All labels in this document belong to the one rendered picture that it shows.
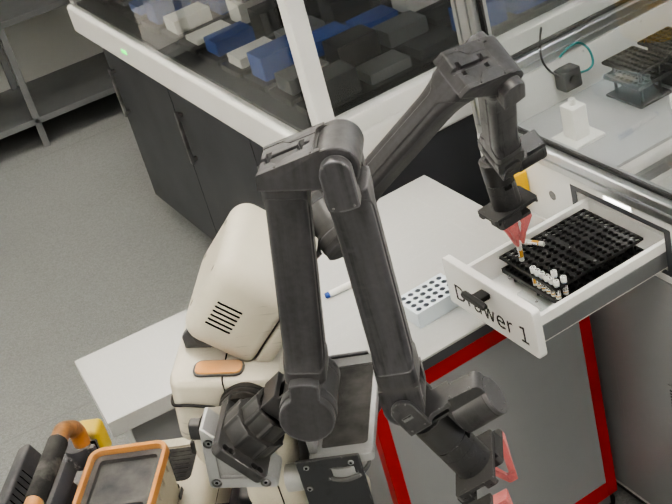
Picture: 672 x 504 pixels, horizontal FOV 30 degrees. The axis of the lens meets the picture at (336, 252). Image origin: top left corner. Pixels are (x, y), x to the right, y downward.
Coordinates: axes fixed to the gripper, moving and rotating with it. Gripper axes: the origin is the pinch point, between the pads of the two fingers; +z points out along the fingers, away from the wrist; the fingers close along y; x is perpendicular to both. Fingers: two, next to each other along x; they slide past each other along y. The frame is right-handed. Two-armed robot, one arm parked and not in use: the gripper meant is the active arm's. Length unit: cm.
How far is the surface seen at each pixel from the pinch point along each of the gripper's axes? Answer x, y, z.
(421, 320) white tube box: 14.4, -19.6, 15.0
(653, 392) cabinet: -6, 17, 51
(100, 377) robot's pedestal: 53, -80, 10
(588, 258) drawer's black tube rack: -9.1, 8.6, 5.9
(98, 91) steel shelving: 364, -1, 77
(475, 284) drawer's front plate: -0.9, -12.1, 2.6
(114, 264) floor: 236, -46, 89
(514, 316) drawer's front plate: -12.6, -11.8, 4.8
